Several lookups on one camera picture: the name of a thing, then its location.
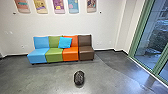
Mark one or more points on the black plastic trash bag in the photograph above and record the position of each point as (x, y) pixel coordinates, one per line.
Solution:
(79, 77)

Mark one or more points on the brown sofa seat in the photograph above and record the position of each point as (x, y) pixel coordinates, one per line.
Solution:
(85, 51)

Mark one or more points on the orange sofa seat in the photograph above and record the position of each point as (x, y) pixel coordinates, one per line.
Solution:
(70, 53)

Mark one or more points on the light blue cushion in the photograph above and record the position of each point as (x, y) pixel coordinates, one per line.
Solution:
(65, 42)

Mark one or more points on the green sofa seat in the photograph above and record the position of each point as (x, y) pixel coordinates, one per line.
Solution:
(54, 54)

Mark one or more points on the blue sofa seat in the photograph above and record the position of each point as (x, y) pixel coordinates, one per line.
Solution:
(37, 55)

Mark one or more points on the light blue wall poster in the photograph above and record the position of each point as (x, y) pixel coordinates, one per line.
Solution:
(73, 6)

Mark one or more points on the pink purple wall poster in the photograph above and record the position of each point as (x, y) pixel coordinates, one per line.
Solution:
(59, 6)

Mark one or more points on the green glass door frame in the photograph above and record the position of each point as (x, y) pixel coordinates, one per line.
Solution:
(141, 30)

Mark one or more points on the yellow wall poster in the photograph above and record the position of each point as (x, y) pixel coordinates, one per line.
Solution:
(40, 6)

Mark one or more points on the white double wall outlet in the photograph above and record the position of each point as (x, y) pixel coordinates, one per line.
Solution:
(23, 46)

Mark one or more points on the orange red wall poster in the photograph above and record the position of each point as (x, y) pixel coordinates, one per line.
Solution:
(22, 5)

